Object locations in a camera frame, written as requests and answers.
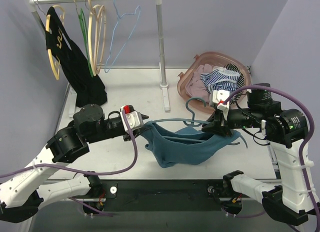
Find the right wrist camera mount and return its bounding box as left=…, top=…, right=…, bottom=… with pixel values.
left=209, top=90, right=230, bottom=120

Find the pink plastic laundry basket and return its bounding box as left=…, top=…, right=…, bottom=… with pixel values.
left=177, top=52, right=251, bottom=104

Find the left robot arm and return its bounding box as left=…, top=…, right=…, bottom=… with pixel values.
left=0, top=104, right=149, bottom=223

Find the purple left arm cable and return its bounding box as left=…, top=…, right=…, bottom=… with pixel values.
left=0, top=111, right=138, bottom=217

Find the white clothes rack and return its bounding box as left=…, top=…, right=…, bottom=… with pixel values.
left=23, top=0, right=171, bottom=112

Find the pale pink garment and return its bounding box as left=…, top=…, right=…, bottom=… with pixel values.
left=185, top=64, right=213, bottom=103

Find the black white striped garment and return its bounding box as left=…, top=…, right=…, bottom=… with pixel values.
left=224, top=63, right=246, bottom=93

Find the black hanging garment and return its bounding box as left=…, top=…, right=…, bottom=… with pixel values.
left=45, top=7, right=108, bottom=107

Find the green thin hanger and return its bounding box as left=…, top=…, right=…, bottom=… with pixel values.
left=73, top=0, right=95, bottom=77

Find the teal plastic hanger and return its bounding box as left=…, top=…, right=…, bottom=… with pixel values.
left=149, top=97, right=248, bottom=149

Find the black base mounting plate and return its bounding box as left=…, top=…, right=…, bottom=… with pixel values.
left=82, top=179, right=253, bottom=214

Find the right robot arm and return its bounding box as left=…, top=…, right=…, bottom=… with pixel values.
left=202, top=84, right=320, bottom=227

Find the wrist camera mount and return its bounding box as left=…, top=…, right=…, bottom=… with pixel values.
left=120, top=105, right=144, bottom=133
left=209, top=90, right=230, bottom=120

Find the beige wooden hanger front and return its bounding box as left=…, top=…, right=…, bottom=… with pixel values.
left=87, top=5, right=101, bottom=77

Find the cream wooden hanger with garment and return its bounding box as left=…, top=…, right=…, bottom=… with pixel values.
left=45, top=5, right=65, bottom=80

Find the blue white striped garment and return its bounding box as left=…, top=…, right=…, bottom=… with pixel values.
left=200, top=66, right=233, bottom=93

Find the teal tank top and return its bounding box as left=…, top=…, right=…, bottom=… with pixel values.
left=141, top=121, right=241, bottom=168

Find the light blue wire hanger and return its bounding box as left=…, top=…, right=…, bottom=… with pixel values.
left=104, top=0, right=141, bottom=74

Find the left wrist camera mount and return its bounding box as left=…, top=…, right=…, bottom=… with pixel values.
left=120, top=105, right=144, bottom=133

